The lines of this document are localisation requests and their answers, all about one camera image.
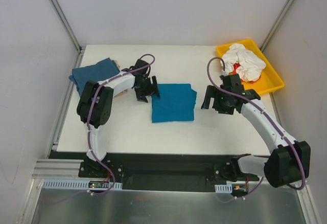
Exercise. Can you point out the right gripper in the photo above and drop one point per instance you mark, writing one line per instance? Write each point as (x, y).
(214, 99)

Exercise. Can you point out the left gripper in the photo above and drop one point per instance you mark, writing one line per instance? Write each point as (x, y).
(147, 88)

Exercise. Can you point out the teal t-shirt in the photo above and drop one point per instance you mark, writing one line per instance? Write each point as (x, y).
(175, 104)

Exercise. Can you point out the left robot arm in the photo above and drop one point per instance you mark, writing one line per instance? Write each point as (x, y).
(94, 110)

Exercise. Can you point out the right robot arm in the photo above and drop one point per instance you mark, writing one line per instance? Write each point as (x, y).
(270, 137)

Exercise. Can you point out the orange garment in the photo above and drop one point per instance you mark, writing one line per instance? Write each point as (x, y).
(247, 74)

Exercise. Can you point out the white t-shirt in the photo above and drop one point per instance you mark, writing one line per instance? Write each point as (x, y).
(237, 53)

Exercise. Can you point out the folded dark blue t-shirt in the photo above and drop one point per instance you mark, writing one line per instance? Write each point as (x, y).
(102, 70)

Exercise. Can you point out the yellow plastic bin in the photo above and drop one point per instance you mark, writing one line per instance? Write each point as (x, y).
(270, 80)

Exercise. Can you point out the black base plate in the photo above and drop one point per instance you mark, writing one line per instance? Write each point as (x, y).
(188, 183)

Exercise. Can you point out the right white cable duct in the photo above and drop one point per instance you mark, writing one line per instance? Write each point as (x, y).
(227, 188)

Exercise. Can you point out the white cable duct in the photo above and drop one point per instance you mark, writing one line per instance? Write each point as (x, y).
(81, 185)
(227, 188)

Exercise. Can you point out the right aluminium frame post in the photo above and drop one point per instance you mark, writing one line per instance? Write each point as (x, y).
(274, 28)

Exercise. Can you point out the aluminium frame post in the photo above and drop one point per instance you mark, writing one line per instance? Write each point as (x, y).
(60, 13)
(274, 28)

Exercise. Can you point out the left white cable duct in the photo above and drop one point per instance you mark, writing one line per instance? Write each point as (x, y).
(81, 185)

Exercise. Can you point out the left aluminium frame post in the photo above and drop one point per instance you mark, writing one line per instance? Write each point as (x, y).
(60, 13)

